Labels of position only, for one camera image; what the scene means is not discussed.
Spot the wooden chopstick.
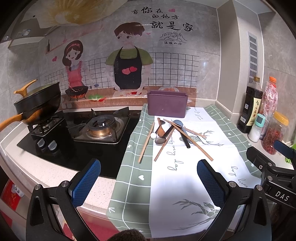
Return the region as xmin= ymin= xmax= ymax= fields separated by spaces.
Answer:
xmin=154 ymin=126 xmax=175 ymax=162
xmin=164 ymin=119 xmax=207 ymax=139
xmin=138 ymin=122 xmax=155 ymax=163
xmin=164 ymin=119 xmax=213 ymax=161

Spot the light blue plastic spoon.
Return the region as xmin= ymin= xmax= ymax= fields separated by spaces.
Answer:
xmin=173 ymin=120 xmax=188 ymax=134

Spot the dark metal spoon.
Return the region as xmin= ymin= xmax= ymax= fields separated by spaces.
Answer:
xmin=154 ymin=126 xmax=174 ymax=145

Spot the brown wooden spoon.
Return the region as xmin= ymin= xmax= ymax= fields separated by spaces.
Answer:
xmin=156 ymin=118 xmax=165 ymax=138

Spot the small white head metal spoon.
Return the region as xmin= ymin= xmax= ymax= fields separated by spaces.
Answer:
xmin=147 ymin=122 xmax=155 ymax=139

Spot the black handled utensil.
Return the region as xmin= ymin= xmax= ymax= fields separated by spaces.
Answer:
xmin=180 ymin=133 xmax=191 ymax=149

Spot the chili jar yellow lid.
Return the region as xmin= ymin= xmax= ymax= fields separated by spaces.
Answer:
xmin=261 ymin=111 xmax=289 ymax=155

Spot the white salt shaker teal lid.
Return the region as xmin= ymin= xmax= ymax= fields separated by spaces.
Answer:
xmin=248 ymin=113 xmax=266 ymax=143

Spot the chili bottle orange cap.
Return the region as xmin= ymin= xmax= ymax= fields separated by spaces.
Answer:
xmin=259 ymin=76 xmax=278 ymax=140

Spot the dark soy sauce bottle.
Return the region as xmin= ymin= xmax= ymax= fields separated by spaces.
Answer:
xmin=237 ymin=76 xmax=263 ymax=133

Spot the green white checked table mat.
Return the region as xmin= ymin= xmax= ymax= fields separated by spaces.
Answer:
xmin=107 ymin=104 xmax=260 ymax=238

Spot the black gas stove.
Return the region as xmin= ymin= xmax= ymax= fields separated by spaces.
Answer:
xmin=17 ymin=107 xmax=141 ymax=179

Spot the purple plastic utensil holder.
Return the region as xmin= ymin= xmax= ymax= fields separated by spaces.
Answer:
xmin=147 ymin=90 xmax=188 ymax=118

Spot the range hood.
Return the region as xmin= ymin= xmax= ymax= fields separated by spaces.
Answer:
xmin=6 ymin=0 xmax=102 ymax=48

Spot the wall vent grille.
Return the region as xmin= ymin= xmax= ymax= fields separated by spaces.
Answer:
xmin=247 ymin=32 xmax=258 ymax=84

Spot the black pan yellow handle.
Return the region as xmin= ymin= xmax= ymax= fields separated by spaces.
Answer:
xmin=1 ymin=79 xmax=61 ymax=131

